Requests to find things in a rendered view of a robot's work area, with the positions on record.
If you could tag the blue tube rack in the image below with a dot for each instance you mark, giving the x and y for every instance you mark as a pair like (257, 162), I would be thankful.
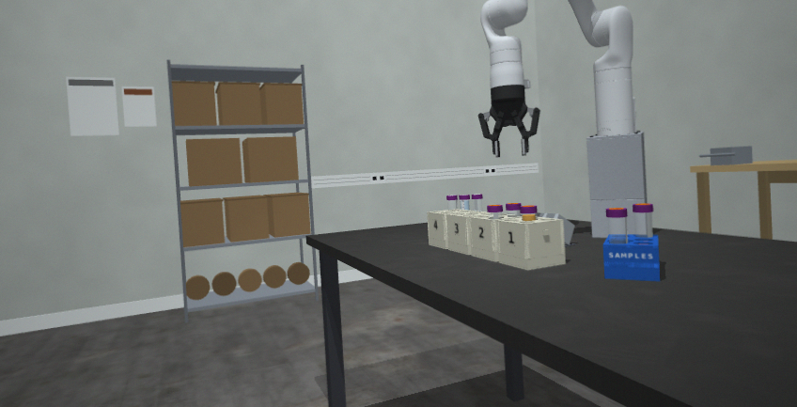
(632, 261)

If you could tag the white bucket adapter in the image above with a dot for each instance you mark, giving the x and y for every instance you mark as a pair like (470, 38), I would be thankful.
(483, 232)
(437, 227)
(458, 231)
(528, 245)

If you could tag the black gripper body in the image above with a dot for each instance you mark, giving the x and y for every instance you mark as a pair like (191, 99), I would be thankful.
(506, 98)

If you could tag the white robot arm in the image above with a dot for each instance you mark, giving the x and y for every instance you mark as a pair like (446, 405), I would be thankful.
(614, 101)

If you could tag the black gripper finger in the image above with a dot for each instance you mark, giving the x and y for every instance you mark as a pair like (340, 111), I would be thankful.
(534, 114)
(483, 119)

